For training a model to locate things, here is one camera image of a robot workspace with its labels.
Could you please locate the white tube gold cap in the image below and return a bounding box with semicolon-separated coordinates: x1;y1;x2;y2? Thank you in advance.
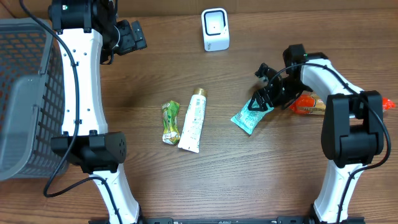
178;88;207;153

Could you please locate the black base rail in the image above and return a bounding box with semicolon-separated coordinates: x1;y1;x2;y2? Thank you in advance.
88;216;366;224

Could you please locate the grey plastic shopping basket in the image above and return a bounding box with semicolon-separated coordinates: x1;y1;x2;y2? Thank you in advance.
1;18;65;180

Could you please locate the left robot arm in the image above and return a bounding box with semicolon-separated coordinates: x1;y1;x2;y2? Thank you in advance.
48;1;147;223

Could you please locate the green snack packet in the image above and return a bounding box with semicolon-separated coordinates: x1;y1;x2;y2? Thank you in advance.
161;100;180;145

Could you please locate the teal snack packet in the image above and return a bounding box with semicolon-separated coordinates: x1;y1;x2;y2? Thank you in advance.
231;100;274;135

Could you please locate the orange spaghetti package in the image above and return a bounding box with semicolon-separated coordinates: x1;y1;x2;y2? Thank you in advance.
289;93;396;116

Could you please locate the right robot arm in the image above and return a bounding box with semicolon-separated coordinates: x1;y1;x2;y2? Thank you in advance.
248;44;391;223

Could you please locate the white barcode scanner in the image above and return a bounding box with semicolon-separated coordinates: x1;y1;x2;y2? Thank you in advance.
201;7;230;52

